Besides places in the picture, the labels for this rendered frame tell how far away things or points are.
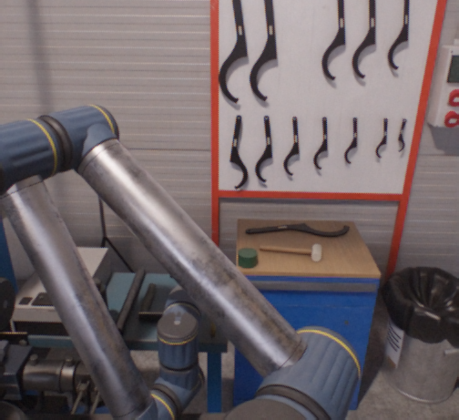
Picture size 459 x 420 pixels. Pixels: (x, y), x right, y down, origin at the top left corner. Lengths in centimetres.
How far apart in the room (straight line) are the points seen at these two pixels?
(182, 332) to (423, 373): 196
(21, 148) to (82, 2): 220
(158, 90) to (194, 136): 40
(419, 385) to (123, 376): 213
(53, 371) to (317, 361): 95
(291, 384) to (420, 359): 184
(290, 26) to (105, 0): 121
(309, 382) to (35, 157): 78
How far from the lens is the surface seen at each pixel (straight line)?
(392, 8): 308
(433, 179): 349
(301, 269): 219
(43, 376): 168
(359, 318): 239
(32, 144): 103
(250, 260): 213
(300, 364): 105
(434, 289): 293
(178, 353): 115
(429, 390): 296
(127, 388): 112
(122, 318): 165
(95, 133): 112
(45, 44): 325
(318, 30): 298
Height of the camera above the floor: 213
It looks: 23 degrees down
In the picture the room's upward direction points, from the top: 1 degrees clockwise
